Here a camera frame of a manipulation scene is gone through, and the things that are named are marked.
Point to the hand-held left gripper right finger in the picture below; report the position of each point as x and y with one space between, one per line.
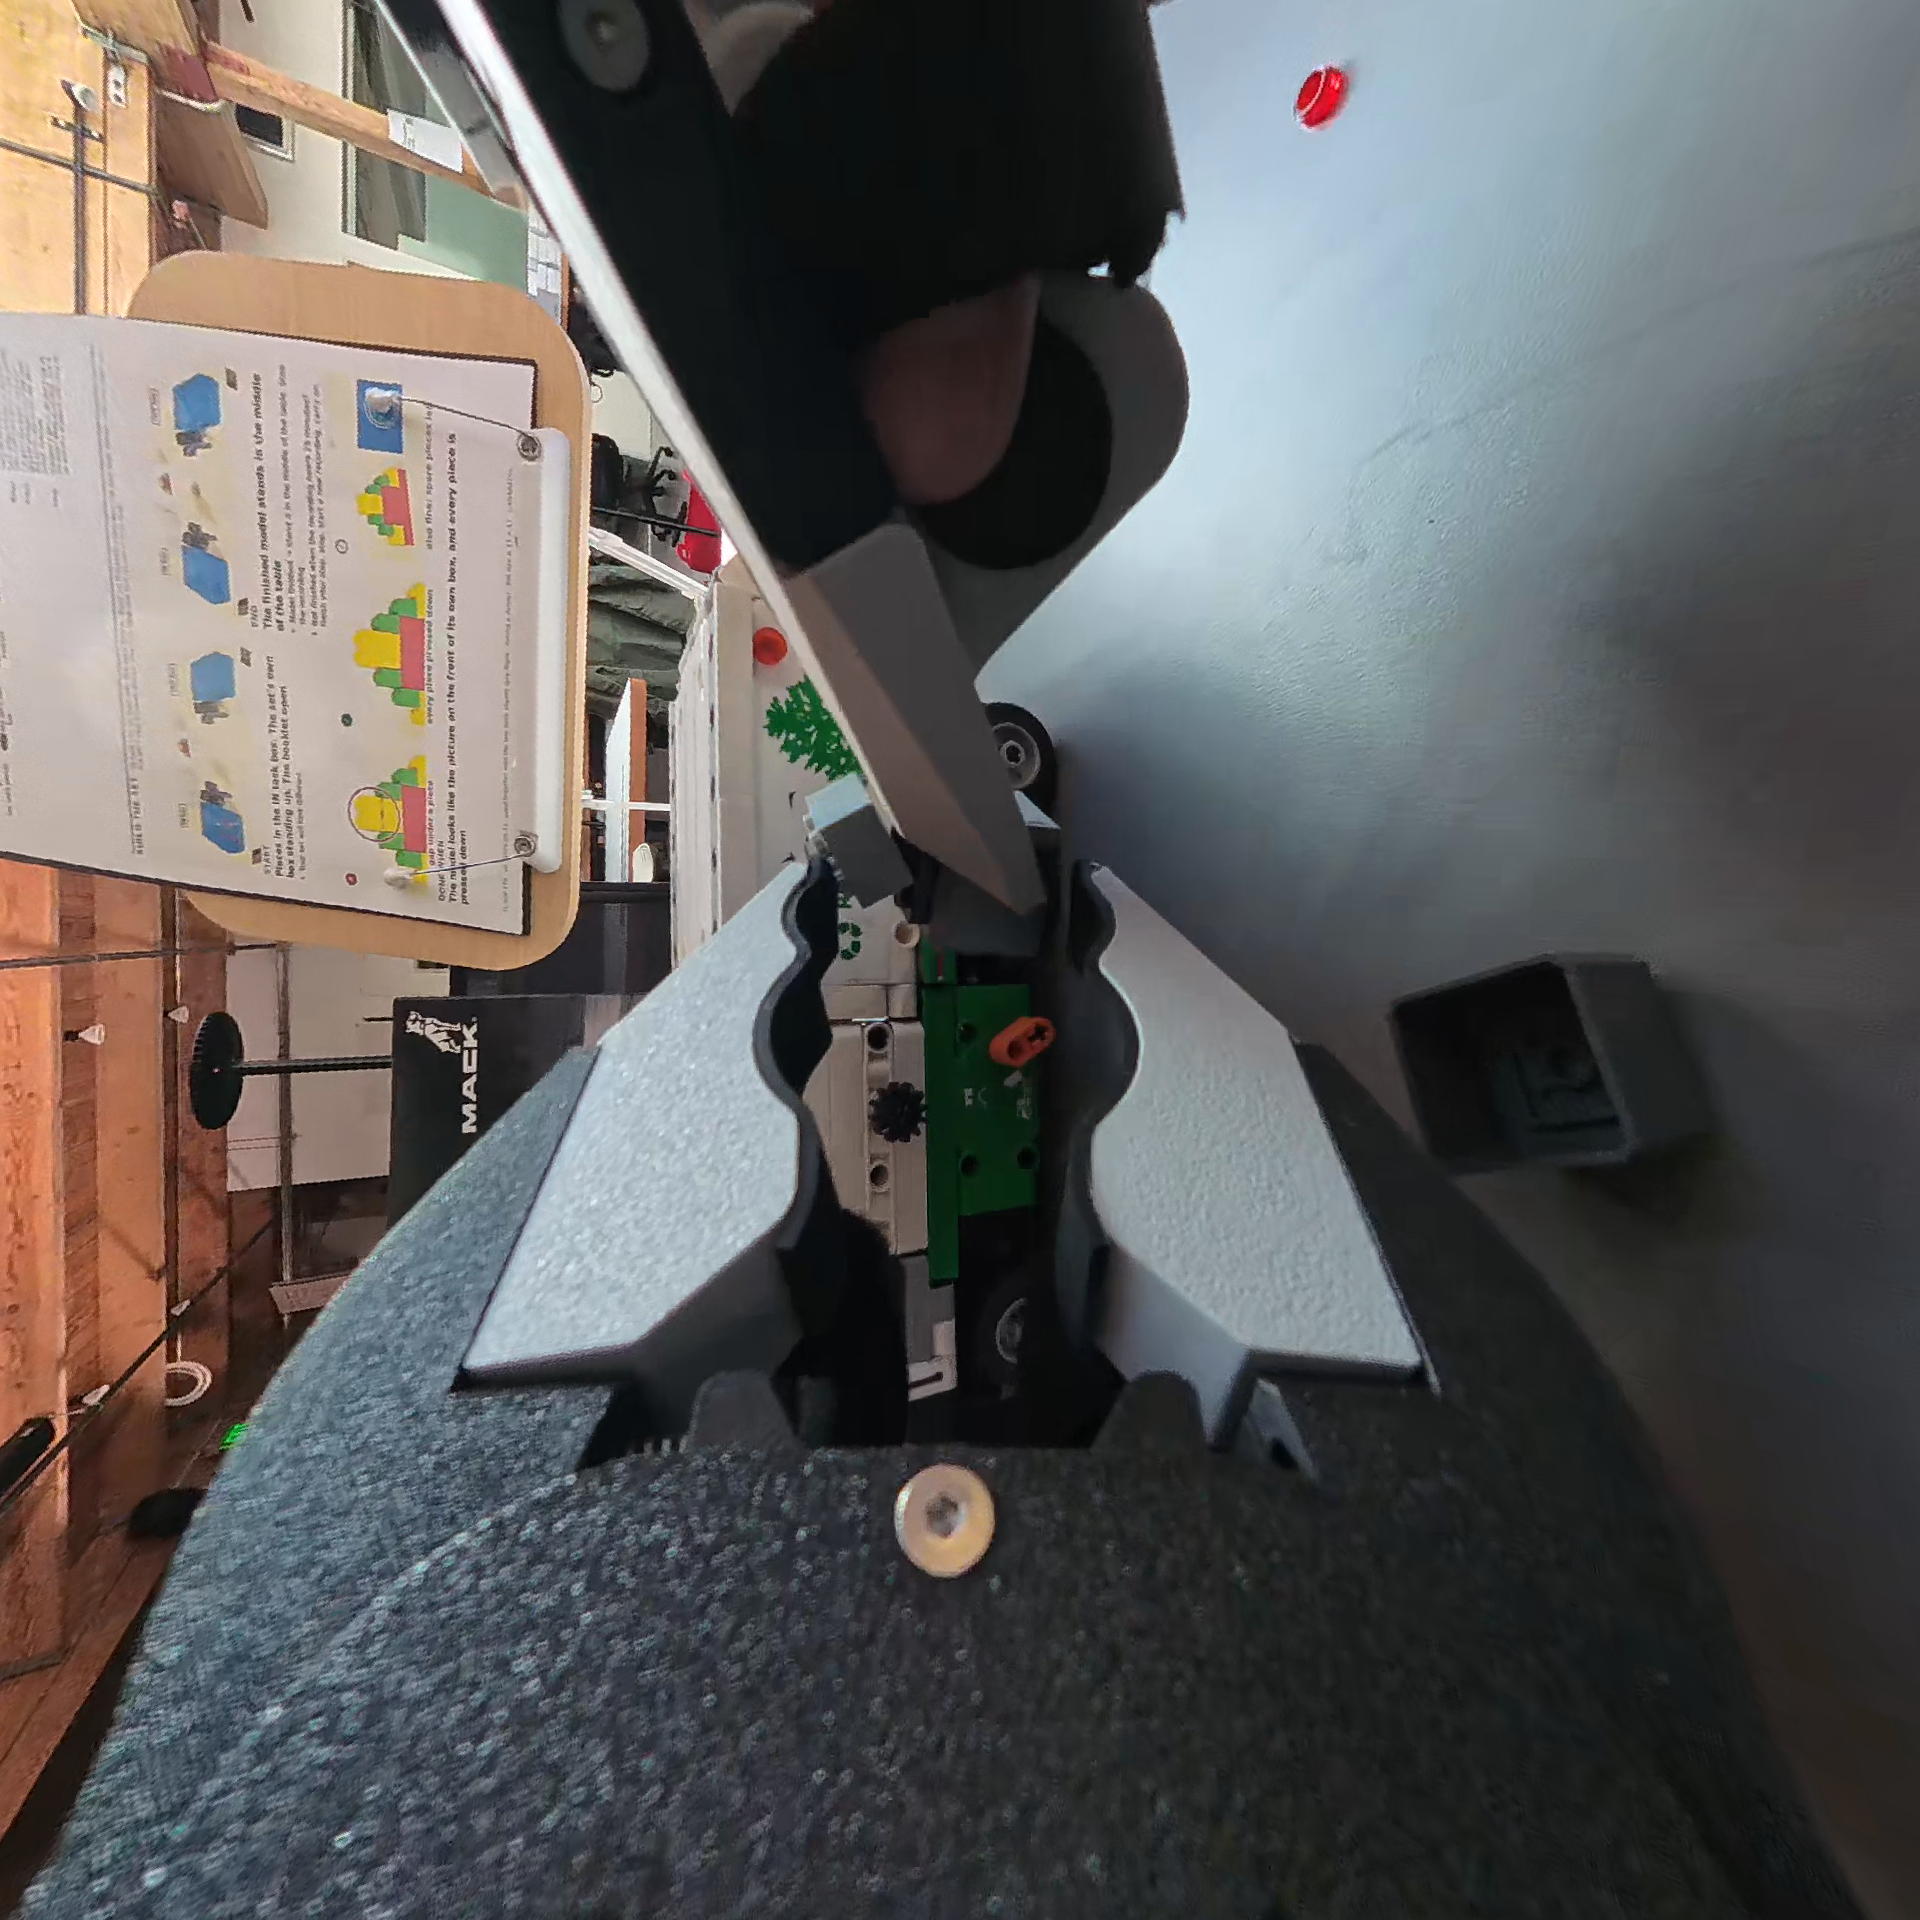
1244 1200

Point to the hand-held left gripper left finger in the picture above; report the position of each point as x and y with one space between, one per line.
662 1185

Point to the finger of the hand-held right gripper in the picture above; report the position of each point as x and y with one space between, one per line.
914 676

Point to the light grey lego brick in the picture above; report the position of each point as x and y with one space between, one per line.
855 849

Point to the black lego brick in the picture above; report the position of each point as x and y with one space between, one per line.
1559 1079

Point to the grey lego bin recycle sticker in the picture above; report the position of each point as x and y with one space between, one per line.
1650 1051

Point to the white green lego garbage truck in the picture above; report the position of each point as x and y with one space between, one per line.
983 1142

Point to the red round lego piece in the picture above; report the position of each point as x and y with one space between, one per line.
1325 95

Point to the black round base stand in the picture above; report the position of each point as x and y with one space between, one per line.
217 1069

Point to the printed instruction sheet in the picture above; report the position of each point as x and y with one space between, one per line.
225 600

